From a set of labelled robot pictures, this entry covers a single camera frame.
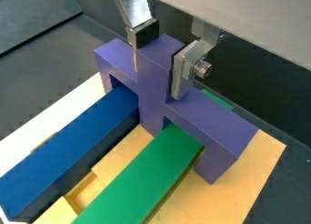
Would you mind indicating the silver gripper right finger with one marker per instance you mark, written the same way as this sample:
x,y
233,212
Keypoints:
x,y
189,61

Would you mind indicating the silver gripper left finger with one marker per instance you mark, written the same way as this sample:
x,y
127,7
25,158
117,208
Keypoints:
x,y
142,26

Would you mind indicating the purple cross-shaped block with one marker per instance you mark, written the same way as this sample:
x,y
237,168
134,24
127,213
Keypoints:
x,y
143,70

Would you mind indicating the green long bar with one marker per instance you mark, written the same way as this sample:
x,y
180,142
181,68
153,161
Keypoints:
x,y
139,188

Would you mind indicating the blue long bar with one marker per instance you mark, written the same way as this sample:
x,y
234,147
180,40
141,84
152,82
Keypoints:
x,y
47,174

